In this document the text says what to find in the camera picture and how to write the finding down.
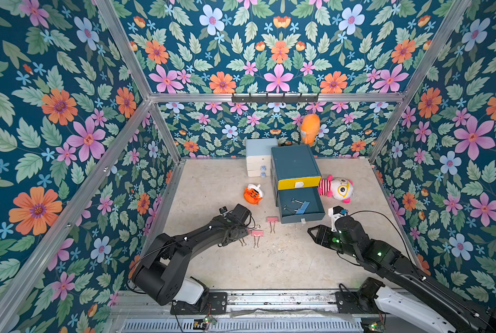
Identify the teal drawer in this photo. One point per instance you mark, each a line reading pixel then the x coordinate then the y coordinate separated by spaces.
pixel 315 211

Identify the black hook rail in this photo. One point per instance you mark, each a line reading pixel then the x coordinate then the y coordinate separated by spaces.
pixel 274 98

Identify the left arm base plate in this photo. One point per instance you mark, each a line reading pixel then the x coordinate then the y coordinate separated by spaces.
pixel 211 302

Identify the yellow top drawer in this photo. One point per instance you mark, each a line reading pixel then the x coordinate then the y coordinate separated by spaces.
pixel 298 183

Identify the orange plush toy on wall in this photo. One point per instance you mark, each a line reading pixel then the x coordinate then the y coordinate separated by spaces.
pixel 309 129

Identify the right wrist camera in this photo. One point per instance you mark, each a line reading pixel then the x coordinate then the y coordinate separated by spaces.
pixel 336 213

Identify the white pink striped plush toy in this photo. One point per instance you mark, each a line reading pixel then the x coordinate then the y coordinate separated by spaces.
pixel 338 188

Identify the blue binder clip bottom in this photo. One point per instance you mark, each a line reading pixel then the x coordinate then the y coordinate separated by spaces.
pixel 303 205

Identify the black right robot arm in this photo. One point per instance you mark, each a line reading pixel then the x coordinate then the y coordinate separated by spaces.
pixel 433 307

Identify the light blue small drawer unit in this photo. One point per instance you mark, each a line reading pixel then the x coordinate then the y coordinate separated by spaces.
pixel 259 157

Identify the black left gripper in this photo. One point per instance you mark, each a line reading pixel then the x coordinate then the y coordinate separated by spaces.
pixel 244 231

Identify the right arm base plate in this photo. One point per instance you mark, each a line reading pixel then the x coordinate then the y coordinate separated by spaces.
pixel 360 300

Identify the teal drawer cabinet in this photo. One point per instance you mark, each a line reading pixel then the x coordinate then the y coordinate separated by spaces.
pixel 295 161

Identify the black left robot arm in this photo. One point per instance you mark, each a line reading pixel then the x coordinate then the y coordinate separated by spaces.
pixel 161 272

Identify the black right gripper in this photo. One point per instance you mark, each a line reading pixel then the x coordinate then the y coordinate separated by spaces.
pixel 324 235

